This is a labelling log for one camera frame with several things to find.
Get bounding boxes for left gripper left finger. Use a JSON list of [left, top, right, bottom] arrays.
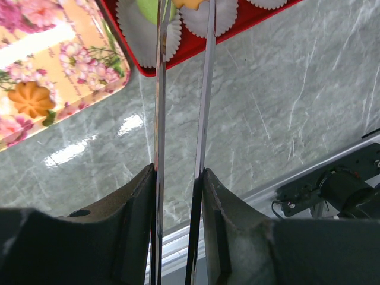
[[1, 164, 155, 284]]

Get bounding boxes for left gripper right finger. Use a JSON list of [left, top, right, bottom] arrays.
[[202, 169, 379, 284]]

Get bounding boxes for green macaron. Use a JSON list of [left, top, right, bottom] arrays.
[[136, 0, 177, 25]]

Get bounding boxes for metal tongs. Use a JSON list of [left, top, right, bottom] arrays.
[[148, 1, 216, 284]]

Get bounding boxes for orange flower cookie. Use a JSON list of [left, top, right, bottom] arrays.
[[172, 0, 205, 11]]

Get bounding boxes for swirl cookie near green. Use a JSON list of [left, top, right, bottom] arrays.
[[7, 81, 55, 119]]

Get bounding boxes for floral tray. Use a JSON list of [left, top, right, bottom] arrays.
[[1, 1, 130, 149]]

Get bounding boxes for white paper cup bottom left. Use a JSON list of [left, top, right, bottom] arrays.
[[116, 1, 182, 68]]

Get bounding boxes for white paper cup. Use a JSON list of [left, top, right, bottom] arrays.
[[180, 0, 238, 38], [116, 1, 182, 68], [248, 0, 288, 10]]

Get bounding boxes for red cookie box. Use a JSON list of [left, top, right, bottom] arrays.
[[97, 0, 300, 77]]

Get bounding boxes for white paper cup bottom middle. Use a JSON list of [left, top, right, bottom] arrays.
[[180, 0, 238, 38]]

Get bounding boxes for white paper cup bottom right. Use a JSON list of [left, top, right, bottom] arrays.
[[248, 0, 288, 10]]

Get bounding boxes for aluminium rail front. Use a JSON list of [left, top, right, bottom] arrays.
[[162, 132, 379, 276]]

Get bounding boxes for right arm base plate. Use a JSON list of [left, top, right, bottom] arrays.
[[271, 142, 379, 219]]

